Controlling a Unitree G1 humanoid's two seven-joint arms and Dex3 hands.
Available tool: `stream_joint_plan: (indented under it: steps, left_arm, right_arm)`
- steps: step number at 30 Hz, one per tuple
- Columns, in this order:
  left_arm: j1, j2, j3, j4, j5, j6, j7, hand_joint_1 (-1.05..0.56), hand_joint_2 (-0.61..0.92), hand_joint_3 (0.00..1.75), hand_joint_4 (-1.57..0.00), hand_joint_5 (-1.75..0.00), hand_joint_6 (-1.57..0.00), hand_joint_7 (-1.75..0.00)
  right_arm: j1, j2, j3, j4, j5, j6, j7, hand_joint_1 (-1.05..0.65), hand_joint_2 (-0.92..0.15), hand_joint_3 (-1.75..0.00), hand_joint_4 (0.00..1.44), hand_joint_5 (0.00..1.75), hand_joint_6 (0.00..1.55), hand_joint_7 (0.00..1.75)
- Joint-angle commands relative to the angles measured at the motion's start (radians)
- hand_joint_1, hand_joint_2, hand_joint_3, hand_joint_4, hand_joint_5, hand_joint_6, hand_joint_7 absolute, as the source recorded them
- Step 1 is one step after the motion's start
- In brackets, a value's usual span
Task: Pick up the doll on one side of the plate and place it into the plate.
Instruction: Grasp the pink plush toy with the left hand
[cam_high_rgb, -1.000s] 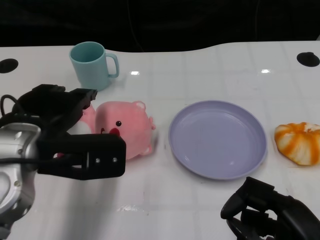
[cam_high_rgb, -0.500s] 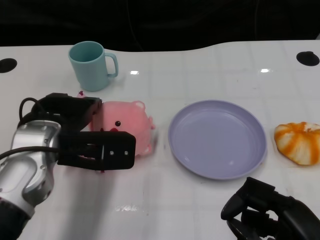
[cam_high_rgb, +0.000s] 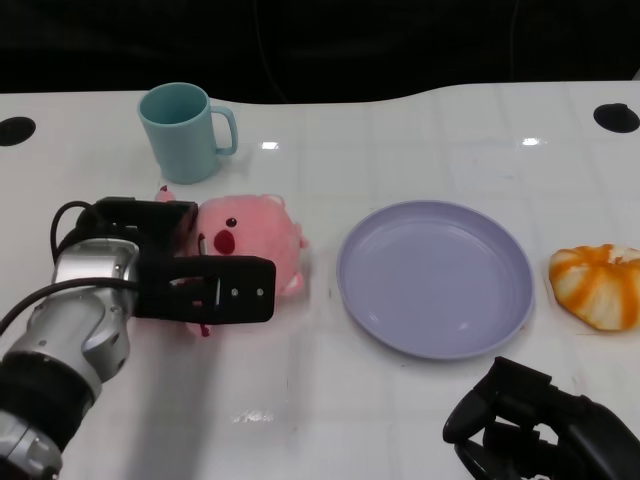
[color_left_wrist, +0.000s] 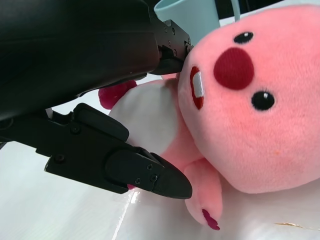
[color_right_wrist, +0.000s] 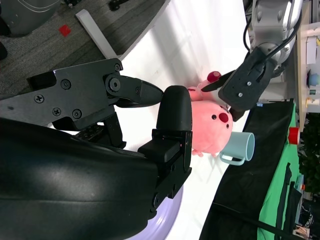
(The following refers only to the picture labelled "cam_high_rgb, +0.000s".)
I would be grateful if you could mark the pink plush beaver doll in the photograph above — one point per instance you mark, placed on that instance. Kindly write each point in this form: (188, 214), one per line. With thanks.
(250, 235)

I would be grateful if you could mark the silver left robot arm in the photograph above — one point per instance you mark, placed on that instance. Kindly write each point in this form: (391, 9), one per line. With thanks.
(60, 340)

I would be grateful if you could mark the orange white striped bread toy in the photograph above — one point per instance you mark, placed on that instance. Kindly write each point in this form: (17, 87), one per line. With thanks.
(600, 287)

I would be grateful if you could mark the light blue plastic mug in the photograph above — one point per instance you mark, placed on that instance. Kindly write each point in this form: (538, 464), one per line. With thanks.
(180, 137)

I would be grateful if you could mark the lavender plastic plate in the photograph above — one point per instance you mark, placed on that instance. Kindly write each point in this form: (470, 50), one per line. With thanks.
(435, 280)

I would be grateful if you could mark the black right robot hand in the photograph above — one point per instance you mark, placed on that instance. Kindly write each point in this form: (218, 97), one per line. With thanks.
(540, 430)

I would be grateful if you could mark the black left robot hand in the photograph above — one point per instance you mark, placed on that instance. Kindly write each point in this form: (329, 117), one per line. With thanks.
(200, 280)

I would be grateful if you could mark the black round table grommet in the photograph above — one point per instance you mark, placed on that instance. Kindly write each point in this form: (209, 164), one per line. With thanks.
(15, 131)
(616, 118)

